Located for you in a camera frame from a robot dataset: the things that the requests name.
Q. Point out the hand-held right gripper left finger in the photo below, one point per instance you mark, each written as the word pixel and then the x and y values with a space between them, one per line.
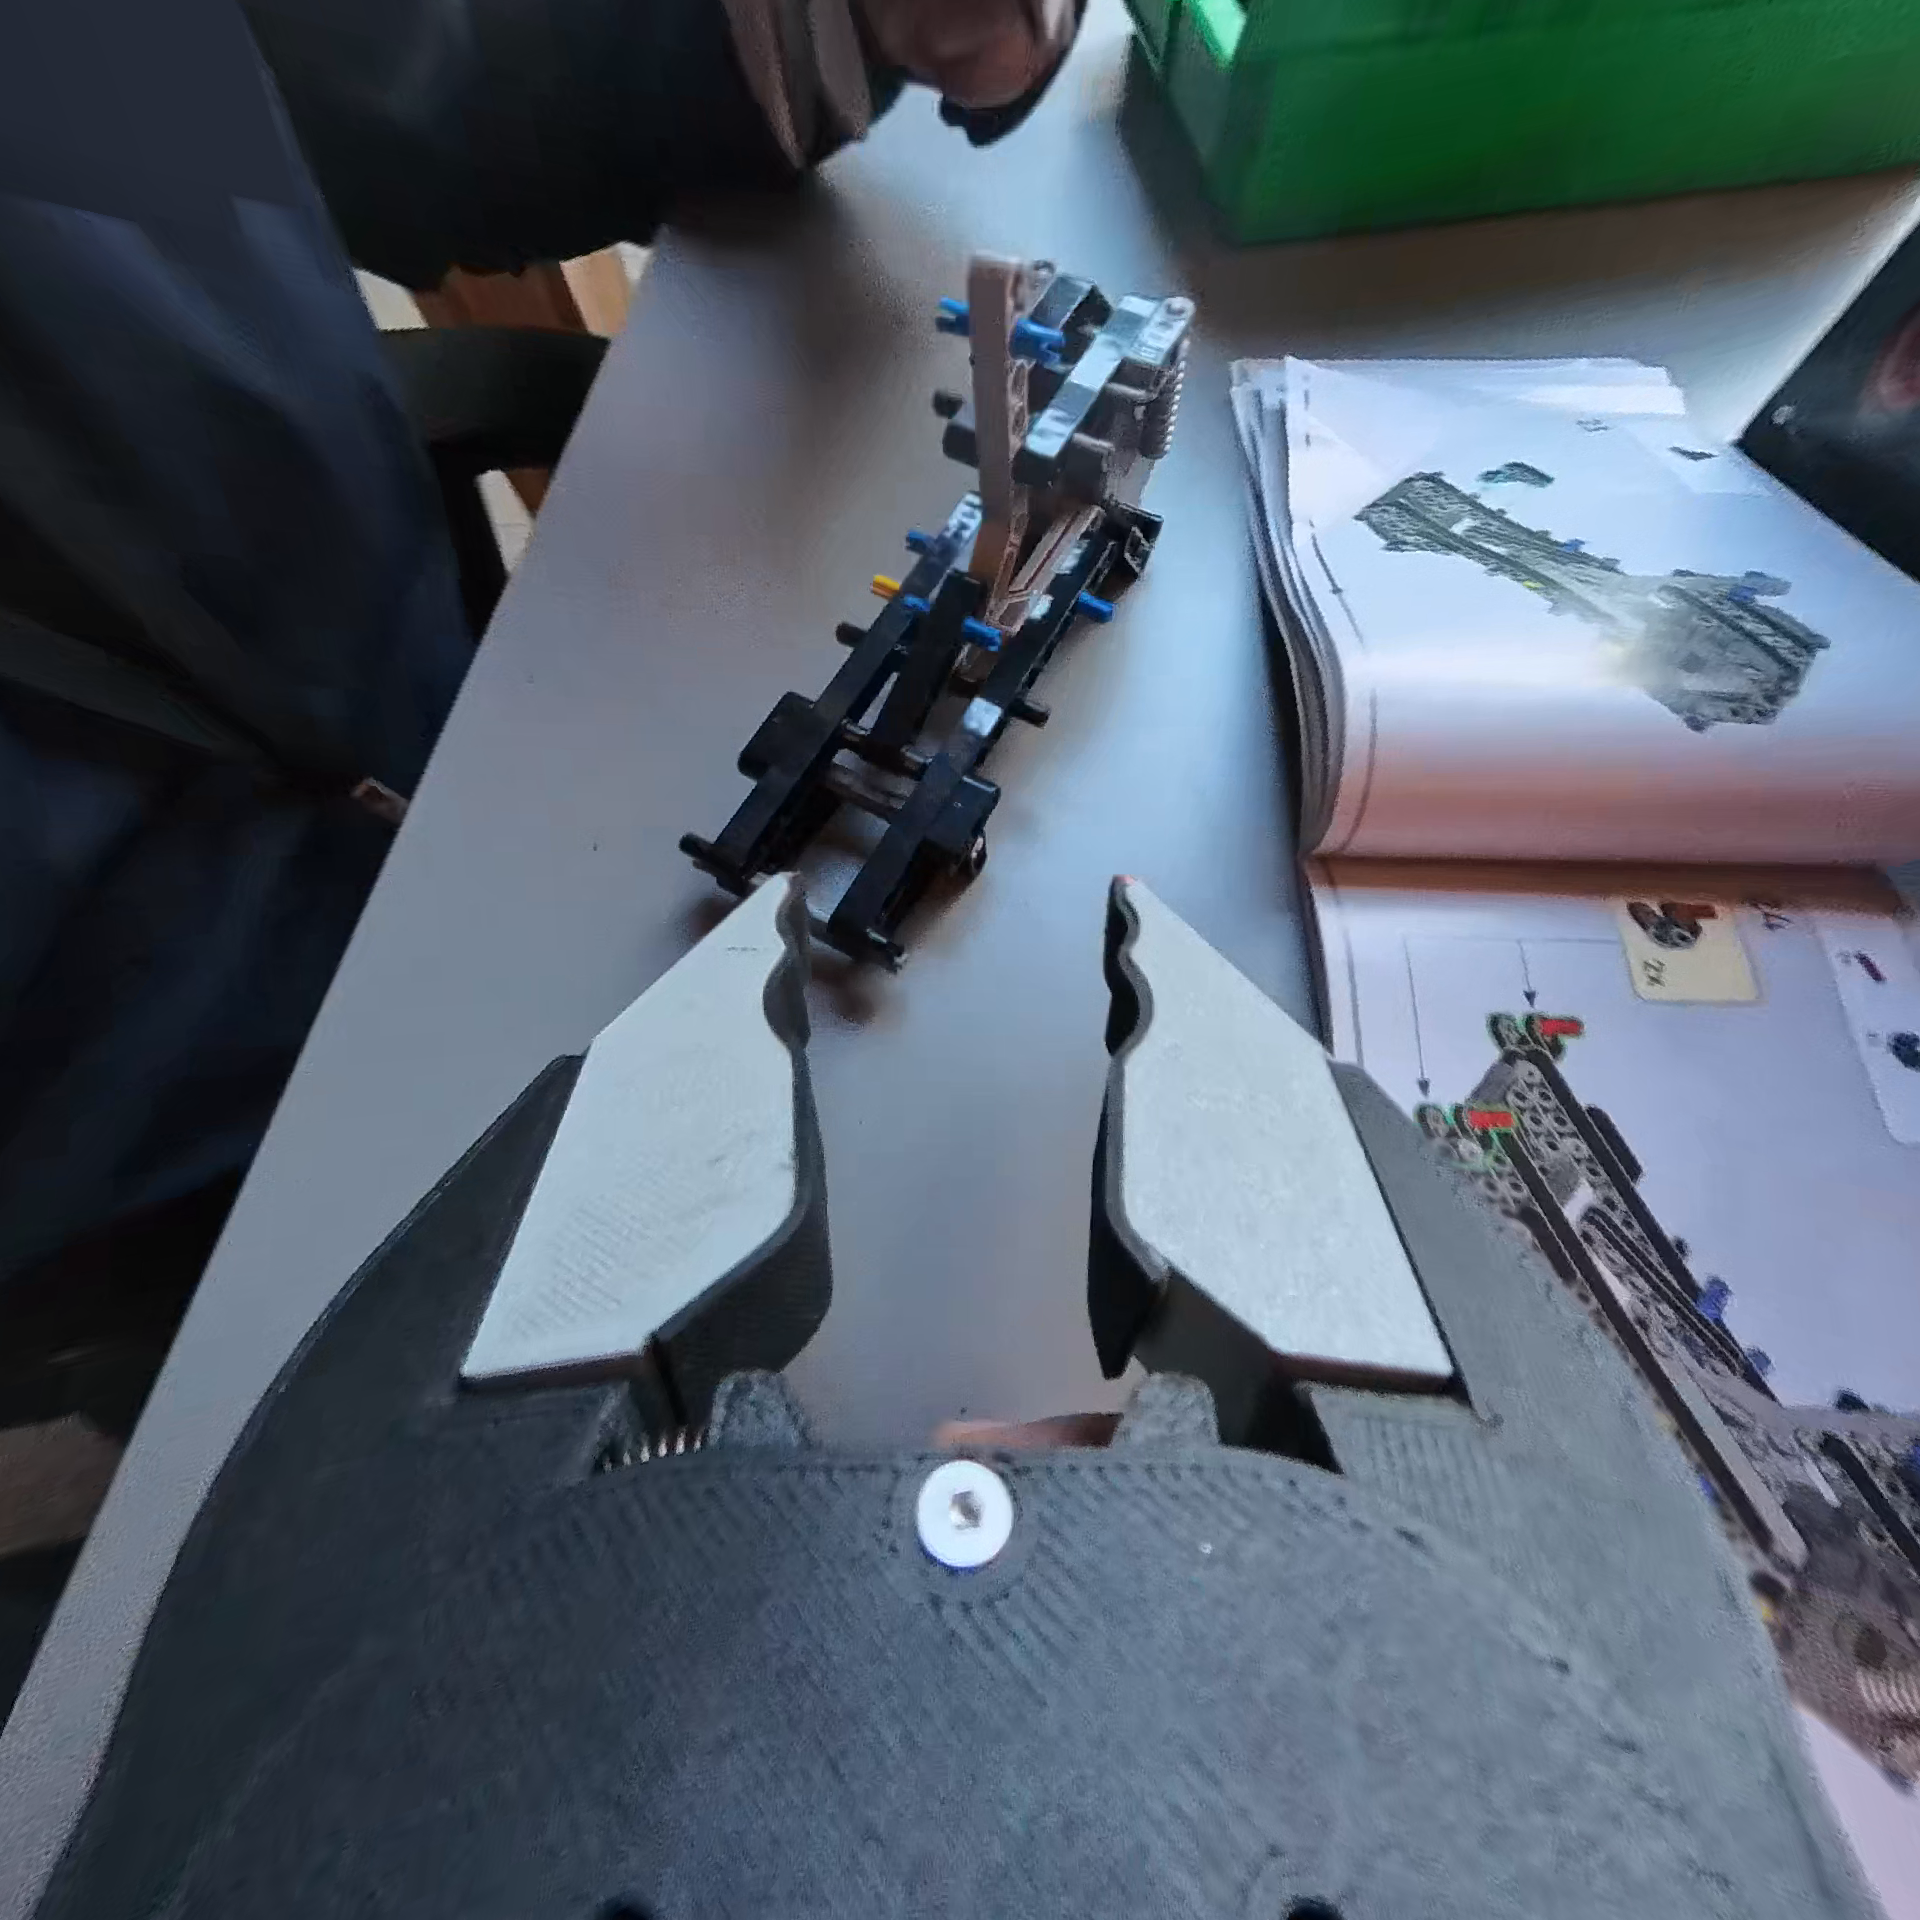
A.
pixel 659 1170

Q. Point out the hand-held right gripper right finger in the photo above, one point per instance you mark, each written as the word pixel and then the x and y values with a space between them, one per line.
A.
pixel 1260 1188

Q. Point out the black lego chassis model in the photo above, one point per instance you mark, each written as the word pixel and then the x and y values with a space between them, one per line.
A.
pixel 900 674

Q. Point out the green plastic bin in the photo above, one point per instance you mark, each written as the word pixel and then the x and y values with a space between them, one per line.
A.
pixel 1424 134

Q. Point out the person's left forearm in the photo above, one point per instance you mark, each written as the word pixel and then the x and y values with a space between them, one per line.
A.
pixel 568 119

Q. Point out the open lego instruction booklet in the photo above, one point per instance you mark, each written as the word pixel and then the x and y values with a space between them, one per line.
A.
pixel 1501 749

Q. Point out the person's left hand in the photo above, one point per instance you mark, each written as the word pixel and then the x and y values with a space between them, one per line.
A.
pixel 975 43

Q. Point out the person's dark clothed body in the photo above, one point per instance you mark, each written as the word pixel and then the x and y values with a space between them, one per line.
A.
pixel 179 674

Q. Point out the black box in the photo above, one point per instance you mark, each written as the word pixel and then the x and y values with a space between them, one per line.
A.
pixel 1846 420

